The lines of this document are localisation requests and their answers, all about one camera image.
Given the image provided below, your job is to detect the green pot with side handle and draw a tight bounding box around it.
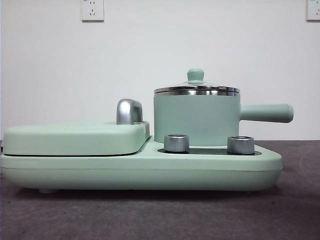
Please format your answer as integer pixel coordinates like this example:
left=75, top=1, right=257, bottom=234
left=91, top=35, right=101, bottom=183
left=153, top=90, right=294, bottom=147

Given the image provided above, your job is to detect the silver control knob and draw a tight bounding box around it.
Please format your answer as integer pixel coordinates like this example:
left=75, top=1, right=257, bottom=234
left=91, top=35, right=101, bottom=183
left=226, top=135, right=256, bottom=155
left=163, top=134, right=190, bottom=153

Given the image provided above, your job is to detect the green breakfast machine base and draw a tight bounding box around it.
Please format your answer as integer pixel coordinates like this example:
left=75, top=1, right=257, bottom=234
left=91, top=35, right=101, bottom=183
left=0, top=134, right=284, bottom=195

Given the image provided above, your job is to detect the green griddle cover, silver handle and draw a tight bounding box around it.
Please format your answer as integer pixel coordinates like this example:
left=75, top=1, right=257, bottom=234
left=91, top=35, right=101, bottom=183
left=2, top=98, right=151, bottom=157

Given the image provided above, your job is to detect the white wall socket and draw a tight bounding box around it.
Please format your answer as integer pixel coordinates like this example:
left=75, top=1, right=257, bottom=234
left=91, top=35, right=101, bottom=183
left=306, top=0, right=320, bottom=22
left=81, top=0, right=105, bottom=23

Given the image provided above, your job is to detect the glass lid with green knob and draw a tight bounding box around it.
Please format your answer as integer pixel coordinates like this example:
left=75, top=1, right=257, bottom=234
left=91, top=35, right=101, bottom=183
left=154, top=68, right=241, bottom=94

